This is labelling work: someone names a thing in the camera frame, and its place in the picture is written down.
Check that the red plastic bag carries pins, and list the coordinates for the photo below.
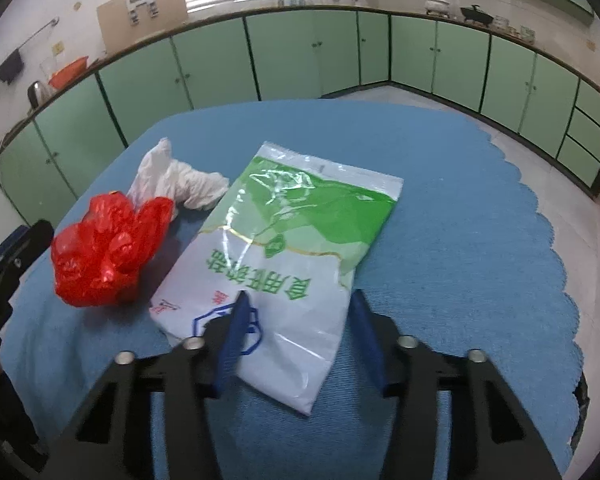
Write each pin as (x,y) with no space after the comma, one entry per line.
(100,250)

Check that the metal towel rail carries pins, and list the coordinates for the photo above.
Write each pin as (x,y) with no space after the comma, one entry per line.
(40,32)

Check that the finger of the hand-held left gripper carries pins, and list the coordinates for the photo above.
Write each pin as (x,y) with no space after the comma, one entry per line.
(27,245)

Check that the metal kettle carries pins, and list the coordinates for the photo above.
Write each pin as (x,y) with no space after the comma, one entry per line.
(40,95)

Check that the orange basin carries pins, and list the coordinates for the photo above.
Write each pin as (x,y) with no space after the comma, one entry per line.
(69,72)

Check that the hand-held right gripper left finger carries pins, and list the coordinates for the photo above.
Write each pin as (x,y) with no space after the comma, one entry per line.
(237,332)

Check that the green base cabinets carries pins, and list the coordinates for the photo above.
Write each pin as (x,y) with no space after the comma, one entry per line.
(290,55)

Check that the green and white plastic bag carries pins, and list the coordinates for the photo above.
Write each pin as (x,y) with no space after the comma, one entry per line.
(300,240)

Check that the white pot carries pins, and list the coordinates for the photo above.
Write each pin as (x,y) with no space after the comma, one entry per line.
(436,5)

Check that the cardboard box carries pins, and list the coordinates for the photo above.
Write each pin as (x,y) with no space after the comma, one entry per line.
(145,17)

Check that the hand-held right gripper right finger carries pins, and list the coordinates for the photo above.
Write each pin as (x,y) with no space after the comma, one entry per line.
(367,340)

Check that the black pan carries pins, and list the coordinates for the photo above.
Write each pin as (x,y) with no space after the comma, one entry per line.
(476,15)

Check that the clear jar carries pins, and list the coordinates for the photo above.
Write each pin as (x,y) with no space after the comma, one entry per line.
(502,23)

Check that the black hanging cloth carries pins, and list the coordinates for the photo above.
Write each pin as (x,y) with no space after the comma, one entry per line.
(11,67)

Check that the blue tablecloth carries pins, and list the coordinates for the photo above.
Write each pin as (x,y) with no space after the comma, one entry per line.
(455,260)

